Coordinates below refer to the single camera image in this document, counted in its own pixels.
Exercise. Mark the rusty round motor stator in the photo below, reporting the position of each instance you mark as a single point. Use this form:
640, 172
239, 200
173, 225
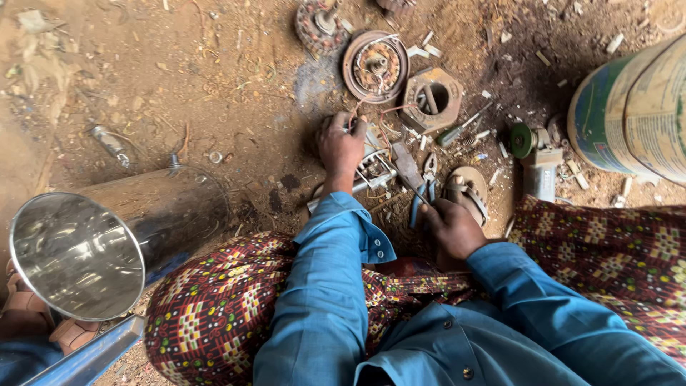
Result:
375, 67

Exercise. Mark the rusty motor rotor disc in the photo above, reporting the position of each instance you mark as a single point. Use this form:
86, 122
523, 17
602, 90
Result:
319, 27

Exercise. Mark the grey metal tube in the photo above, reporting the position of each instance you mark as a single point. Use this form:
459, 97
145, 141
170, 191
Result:
370, 184

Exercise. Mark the grey angle grinder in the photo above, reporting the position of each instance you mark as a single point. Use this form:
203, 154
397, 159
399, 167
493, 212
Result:
538, 166

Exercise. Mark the large green printed drum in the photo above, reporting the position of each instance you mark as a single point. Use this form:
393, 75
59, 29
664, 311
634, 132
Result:
627, 112

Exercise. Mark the blue shirt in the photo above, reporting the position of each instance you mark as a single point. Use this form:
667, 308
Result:
429, 343

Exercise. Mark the red patterned wrap cloth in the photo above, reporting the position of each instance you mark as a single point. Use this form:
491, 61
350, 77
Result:
214, 316

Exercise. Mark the person's right fingers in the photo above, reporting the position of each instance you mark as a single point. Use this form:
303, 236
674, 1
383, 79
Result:
431, 212

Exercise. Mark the small metal spring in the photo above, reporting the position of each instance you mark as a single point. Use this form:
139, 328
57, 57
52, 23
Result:
470, 140

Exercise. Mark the small grey metal bolt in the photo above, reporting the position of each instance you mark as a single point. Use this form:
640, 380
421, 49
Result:
110, 143

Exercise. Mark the person's right hand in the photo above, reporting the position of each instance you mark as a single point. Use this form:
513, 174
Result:
455, 230

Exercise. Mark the blue metal frame bar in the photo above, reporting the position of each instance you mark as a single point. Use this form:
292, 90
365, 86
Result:
88, 356

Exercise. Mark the rusty hexagonal metal housing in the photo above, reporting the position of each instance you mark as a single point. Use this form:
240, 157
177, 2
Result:
431, 102

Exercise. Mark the shiny steel cylinder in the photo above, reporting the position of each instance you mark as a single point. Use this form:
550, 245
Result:
80, 252

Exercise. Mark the white electrical coil part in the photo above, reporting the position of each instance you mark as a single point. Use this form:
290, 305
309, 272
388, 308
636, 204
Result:
377, 166

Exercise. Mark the person's left hand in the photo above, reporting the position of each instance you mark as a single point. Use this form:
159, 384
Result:
340, 147

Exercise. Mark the person's brown sandal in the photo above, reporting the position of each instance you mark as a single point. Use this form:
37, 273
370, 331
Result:
471, 187

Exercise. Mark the rusty metal part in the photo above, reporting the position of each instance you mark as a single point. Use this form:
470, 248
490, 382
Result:
395, 5

